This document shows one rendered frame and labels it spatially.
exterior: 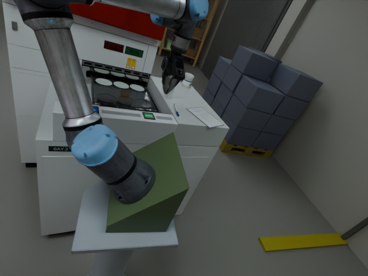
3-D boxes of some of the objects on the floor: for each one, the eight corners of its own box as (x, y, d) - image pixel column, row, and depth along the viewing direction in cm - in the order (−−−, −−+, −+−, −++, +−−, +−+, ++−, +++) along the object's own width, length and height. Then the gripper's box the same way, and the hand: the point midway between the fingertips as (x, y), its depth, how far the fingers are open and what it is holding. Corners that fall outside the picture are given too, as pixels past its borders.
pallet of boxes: (268, 158, 317) (325, 83, 250) (221, 151, 284) (272, 63, 218) (234, 116, 417) (268, 54, 350) (196, 107, 384) (226, 37, 317)
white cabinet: (51, 170, 168) (50, 78, 126) (158, 167, 215) (184, 99, 173) (40, 245, 123) (33, 143, 81) (178, 221, 170) (220, 148, 128)
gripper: (184, 46, 91) (170, 89, 102) (165, 41, 87) (153, 86, 98) (191, 53, 85) (175, 97, 96) (172, 47, 81) (157, 94, 92)
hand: (166, 92), depth 95 cm, fingers closed
